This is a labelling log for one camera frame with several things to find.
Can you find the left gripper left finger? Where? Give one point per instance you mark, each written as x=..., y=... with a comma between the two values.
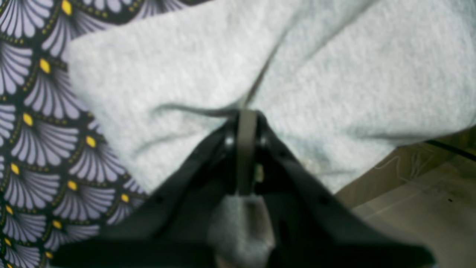
x=170, y=229

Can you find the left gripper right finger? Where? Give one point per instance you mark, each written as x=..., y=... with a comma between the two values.
x=307, y=226

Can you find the grey T-shirt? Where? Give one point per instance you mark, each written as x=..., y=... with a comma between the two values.
x=342, y=83

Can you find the fan-patterned tablecloth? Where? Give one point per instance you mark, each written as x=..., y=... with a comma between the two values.
x=60, y=182

